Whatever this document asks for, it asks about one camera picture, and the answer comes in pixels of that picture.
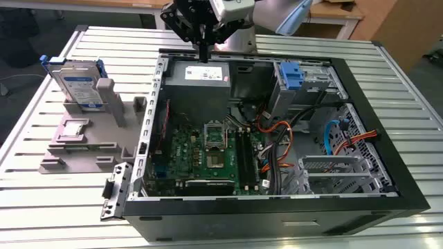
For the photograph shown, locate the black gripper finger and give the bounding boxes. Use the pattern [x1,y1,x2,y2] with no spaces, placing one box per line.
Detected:
[159,2,207,64]
[204,21,245,64]

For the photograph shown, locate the hard disk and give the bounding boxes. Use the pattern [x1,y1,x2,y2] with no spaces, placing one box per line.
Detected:
[39,53,107,112]

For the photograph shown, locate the metal disk bay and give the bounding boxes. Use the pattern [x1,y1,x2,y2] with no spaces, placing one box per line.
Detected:
[296,155,386,196]

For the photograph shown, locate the metal optical drive cage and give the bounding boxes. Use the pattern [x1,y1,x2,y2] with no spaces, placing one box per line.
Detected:
[271,60,347,124]

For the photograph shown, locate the black cable bundle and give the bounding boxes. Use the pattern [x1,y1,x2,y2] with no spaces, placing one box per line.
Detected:
[268,101,348,196]

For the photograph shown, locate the CPU socket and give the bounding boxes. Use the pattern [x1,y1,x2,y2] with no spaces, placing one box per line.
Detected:
[207,152,225,169]

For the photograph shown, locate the black RAM slot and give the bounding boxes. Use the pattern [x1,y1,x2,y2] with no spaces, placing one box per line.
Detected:
[235,126,251,192]
[244,126,260,192]

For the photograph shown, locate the silver CPU chip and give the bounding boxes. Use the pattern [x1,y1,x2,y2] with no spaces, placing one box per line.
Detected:
[60,123,84,137]

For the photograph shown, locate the orange yellow red power wire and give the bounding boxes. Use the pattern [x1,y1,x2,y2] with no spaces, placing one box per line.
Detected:
[331,130,380,156]

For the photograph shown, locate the metal socket cover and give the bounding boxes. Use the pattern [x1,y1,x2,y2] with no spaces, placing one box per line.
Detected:
[203,120,228,152]

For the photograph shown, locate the black PC case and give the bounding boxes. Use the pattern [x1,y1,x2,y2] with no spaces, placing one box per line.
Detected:
[120,48,432,242]

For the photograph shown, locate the orange wire bundle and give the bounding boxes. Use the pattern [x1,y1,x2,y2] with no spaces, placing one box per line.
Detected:
[256,102,296,173]

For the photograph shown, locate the thin red wire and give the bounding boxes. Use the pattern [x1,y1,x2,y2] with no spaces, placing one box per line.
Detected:
[153,98,172,156]

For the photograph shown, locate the green RAM stick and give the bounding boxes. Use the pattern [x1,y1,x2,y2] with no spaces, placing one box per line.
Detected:
[64,145,117,151]

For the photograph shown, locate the grey power supply unit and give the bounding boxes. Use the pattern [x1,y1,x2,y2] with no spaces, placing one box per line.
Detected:
[161,60,232,126]

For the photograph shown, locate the white floor cable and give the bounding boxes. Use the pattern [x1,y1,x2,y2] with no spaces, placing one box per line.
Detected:
[0,74,48,81]

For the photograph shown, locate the blue data wire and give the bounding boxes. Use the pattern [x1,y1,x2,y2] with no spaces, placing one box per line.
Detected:
[324,117,348,156]

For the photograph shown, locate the brown wooden cabinet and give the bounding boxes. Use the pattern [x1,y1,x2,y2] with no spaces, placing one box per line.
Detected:
[356,0,443,74]

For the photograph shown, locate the yellow black power wires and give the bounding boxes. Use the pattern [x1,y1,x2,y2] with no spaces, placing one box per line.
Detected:
[224,115,252,128]

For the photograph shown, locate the black graphics card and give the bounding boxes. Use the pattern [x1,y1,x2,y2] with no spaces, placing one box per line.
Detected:
[175,178,236,197]

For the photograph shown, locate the metal expansion card retainer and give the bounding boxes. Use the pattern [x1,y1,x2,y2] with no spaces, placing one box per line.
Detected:
[99,161,135,222]

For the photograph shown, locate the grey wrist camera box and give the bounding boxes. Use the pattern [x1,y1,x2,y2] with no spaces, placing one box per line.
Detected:
[208,0,256,24]

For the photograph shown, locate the green motherboard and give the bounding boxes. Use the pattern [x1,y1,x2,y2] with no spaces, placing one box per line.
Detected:
[148,121,269,197]

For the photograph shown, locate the blue plastic drive latch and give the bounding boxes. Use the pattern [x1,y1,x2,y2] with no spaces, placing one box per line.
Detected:
[280,61,305,91]

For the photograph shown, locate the black office chair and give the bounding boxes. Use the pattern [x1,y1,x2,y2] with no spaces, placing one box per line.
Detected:
[0,7,40,68]

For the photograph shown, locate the grey parts rack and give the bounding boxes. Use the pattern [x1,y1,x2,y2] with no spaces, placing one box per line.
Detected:
[36,79,148,174]

